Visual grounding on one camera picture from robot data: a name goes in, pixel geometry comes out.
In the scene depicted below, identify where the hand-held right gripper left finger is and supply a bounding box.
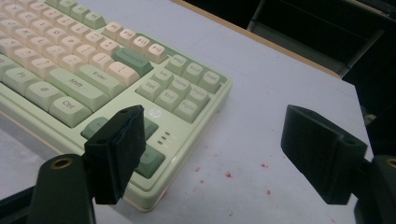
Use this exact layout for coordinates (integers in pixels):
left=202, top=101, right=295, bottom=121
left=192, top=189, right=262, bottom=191
left=83, top=105, right=147, bottom=205

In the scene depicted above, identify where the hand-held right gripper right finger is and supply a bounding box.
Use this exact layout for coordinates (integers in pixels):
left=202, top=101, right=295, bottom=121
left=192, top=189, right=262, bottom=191
left=280, top=105, right=368, bottom=205

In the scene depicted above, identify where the green and cream keyboard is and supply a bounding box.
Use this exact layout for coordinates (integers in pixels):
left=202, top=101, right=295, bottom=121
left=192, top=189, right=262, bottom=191
left=0, top=0, right=233, bottom=213

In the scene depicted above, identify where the white table cover sheet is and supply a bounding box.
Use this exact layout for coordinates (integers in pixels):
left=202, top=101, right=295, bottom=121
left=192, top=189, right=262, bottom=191
left=0, top=0, right=375, bottom=224

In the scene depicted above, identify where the black metal stand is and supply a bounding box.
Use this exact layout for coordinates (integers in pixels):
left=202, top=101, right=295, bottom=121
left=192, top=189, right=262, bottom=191
left=342, top=18, right=396, bottom=157

